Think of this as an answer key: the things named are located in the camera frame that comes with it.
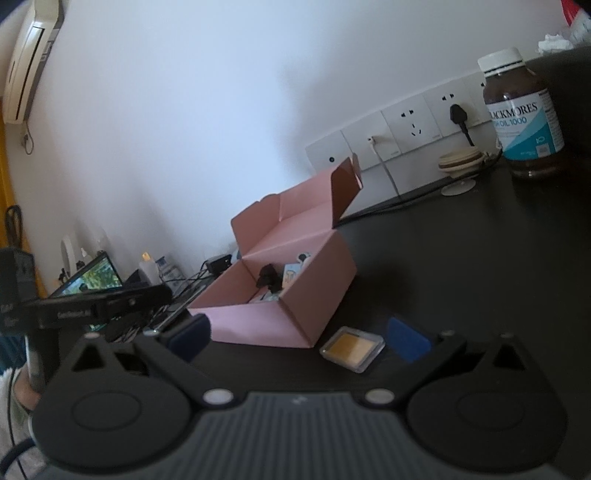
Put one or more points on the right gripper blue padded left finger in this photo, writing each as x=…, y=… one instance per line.
x=171, y=353

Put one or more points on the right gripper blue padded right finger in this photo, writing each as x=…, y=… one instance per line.
x=424, y=356

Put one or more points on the clear case with yellow pad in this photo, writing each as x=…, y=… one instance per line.
x=353, y=349

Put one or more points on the illustrated card packet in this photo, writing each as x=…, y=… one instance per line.
x=291, y=270

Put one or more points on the person's left hand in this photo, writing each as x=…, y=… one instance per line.
x=24, y=393

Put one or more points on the open laptop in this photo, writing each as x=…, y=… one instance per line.
x=100, y=274

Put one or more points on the white bottle yellow cap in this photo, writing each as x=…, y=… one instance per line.
x=148, y=269

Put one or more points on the black power adapter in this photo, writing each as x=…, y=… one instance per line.
x=218, y=264

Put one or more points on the black item in box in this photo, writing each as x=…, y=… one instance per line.
x=269, y=278

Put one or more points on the pink cardboard box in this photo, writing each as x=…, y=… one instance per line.
x=274, y=230

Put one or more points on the brown supplement bottle white cap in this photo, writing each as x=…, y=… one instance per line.
x=522, y=113

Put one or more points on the white air conditioner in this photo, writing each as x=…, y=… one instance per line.
x=40, y=28

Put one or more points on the white crumpled tissue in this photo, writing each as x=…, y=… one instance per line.
x=552, y=44

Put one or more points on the black power plug with cable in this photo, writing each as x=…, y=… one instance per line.
x=459, y=117

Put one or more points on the white wall socket panel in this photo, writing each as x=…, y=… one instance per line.
x=403, y=127

